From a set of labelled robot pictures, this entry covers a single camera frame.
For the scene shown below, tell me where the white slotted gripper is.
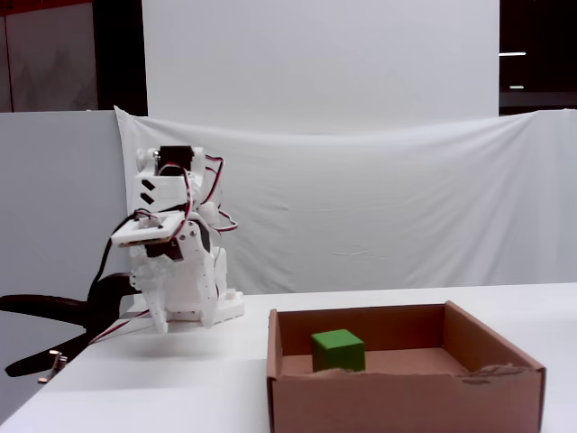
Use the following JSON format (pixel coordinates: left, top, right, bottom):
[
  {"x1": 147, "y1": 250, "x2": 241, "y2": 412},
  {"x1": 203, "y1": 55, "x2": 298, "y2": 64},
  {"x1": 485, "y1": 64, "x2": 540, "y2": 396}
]
[{"x1": 129, "y1": 175, "x2": 222, "y2": 335}]

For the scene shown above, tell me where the green cube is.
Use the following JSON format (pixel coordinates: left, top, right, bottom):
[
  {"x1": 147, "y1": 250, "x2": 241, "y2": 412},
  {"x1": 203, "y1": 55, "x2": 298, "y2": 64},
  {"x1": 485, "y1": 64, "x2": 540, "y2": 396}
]
[{"x1": 310, "y1": 328, "x2": 366, "y2": 373}]

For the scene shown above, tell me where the brown cardboard box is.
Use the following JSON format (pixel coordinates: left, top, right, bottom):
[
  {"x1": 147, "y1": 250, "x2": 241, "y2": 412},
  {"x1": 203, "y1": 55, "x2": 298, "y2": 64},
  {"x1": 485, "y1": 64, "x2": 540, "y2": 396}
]
[{"x1": 267, "y1": 299, "x2": 547, "y2": 433}]

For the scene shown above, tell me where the black table clamp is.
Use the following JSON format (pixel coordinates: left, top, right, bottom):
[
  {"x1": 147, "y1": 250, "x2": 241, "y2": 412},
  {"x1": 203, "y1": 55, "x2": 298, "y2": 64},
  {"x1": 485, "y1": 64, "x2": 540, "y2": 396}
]
[{"x1": 0, "y1": 270, "x2": 139, "y2": 380}]

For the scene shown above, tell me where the white draped cloth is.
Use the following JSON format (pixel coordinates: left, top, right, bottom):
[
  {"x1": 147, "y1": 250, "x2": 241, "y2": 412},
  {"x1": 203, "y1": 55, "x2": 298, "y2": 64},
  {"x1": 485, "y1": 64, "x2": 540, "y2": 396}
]
[{"x1": 113, "y1": 104, "x2": 577, "y2": 297}]

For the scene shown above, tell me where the white backdrop board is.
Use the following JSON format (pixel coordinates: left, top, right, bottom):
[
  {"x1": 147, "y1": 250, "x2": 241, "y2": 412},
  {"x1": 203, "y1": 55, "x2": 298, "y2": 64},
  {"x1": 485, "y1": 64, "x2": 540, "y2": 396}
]
[{"x1": 142, "y1": 0, "x2": 500, "y2": 136}]

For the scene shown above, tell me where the brown cabinet door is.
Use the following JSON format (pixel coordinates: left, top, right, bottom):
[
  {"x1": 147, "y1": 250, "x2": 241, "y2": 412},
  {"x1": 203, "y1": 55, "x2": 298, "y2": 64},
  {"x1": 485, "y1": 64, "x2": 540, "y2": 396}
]
[{"x1": 0, "y1": 0, "x2": 98, "y2": 114}]

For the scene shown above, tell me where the red white base cable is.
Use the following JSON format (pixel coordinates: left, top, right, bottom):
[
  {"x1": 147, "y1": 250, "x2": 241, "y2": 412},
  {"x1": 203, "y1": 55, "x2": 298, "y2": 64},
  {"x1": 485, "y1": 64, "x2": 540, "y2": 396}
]
[{"x1": 87, "y1": 309, "x2": 153, "y2": 347}]

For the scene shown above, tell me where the white wrist camera mount plate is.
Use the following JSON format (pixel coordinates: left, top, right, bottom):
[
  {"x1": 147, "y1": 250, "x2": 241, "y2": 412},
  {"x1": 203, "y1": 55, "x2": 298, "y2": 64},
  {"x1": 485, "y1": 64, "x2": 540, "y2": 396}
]
[{"x1": 110, "y1": 211, "x2": 187, "y2": 249}]

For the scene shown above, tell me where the black camera cable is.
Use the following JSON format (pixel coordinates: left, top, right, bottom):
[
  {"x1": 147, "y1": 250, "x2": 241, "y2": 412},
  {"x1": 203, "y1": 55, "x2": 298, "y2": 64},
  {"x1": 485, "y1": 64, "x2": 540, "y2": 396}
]
[{"x1": 87, "y1": 215, "x2": 139, "y2": 326}]

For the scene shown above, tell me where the red white black gripper cable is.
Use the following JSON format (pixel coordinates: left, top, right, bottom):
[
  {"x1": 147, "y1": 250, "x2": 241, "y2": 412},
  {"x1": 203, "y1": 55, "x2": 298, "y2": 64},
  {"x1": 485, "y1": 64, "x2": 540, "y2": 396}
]
[{"x1": 181, "y1": 167, "x2": 203, "y2": 223}]

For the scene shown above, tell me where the red white black forearm cable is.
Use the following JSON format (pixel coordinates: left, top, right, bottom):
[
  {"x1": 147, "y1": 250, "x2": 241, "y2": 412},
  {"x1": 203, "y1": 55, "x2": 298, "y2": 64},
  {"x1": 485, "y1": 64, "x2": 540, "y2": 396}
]
[{"x1": 204, "y1": 154, "x2": 239, "y2": 235}]

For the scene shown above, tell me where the small metal clamp bracket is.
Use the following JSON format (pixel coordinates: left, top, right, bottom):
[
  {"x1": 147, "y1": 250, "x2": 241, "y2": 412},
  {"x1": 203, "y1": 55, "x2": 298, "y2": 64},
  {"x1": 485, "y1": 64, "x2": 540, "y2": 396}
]
[{"x1": 38, "y1": 350, "x2": 69, "y2": 385}]

